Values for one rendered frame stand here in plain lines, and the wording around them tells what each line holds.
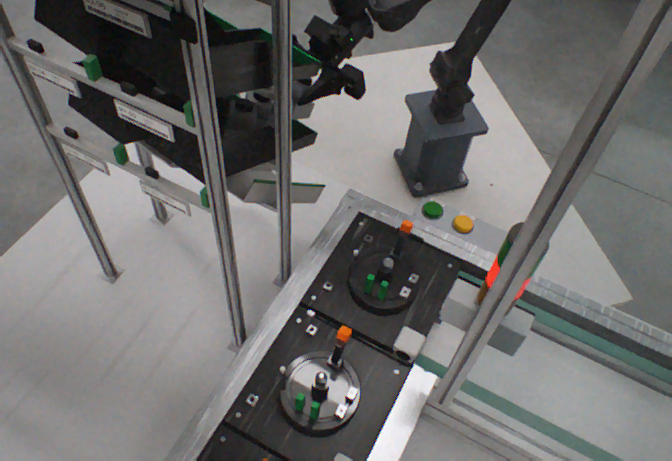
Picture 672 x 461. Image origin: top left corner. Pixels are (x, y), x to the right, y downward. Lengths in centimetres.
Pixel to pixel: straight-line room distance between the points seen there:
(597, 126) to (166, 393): 93
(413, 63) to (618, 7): 231
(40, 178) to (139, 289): 150
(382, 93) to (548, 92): 163
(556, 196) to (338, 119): 105
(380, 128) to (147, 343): 78
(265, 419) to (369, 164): 71
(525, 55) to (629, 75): 287
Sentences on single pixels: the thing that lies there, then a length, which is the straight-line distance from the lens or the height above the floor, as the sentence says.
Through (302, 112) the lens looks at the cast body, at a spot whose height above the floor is 125.
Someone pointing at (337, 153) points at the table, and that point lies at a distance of 155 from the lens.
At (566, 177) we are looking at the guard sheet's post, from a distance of 63.
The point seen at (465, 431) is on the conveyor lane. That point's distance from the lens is 119.
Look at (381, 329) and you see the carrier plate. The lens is 116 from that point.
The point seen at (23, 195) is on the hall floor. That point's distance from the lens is 276.
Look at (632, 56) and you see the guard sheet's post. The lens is 54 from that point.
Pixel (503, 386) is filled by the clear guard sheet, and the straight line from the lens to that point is 102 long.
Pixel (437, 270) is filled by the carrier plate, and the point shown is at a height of 97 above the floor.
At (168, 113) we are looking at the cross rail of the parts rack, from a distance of 78.
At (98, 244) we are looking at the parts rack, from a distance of 128.
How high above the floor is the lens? 201
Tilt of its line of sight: 53 degrees down
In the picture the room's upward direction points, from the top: 6 degrees clockwise
